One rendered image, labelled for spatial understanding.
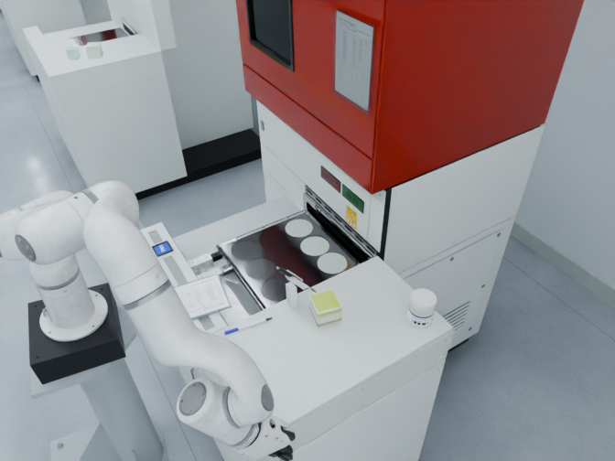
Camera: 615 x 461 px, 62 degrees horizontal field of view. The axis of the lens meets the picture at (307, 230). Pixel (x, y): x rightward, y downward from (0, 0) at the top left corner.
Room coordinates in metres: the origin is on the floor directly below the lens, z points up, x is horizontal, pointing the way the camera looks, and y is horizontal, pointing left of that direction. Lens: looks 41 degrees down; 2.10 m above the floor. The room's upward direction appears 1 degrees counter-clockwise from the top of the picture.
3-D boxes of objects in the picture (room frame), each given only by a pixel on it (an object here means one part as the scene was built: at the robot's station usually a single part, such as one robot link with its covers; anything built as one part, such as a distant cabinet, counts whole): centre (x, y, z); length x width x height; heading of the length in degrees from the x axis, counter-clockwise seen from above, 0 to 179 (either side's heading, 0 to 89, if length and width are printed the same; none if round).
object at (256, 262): (1.25, 0.07, 0.90); 0.34 x 0.34 x 0.01; 31
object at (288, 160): (1.54, -0.03, 1.02); 0.82 x 0.03 x 0.40; 31
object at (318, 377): (0.87, -0.05, 0.89); 0.62 x 0.35 x 0.14; 121
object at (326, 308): (0.94, -0.05, 1.00); 0.07 x 0.07 x 0.07; 17
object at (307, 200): (1.38, -0.10, 0.89); 0.44 x 0.02 x 0.10; 31
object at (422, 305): (0.91, -0.31, 1.01); 0.07 x 0.07 x 0.10
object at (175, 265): (1.12, 0.41, 0.89); 0.55 x 0.09 x 0.14; 31
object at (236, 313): (1.10, 0.29, 0.87); 0.36 x 0.08 x 0.03; 31
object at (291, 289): (0.99, 0.04, 1.03); 0.06 x 0.04 x 0.13; 121
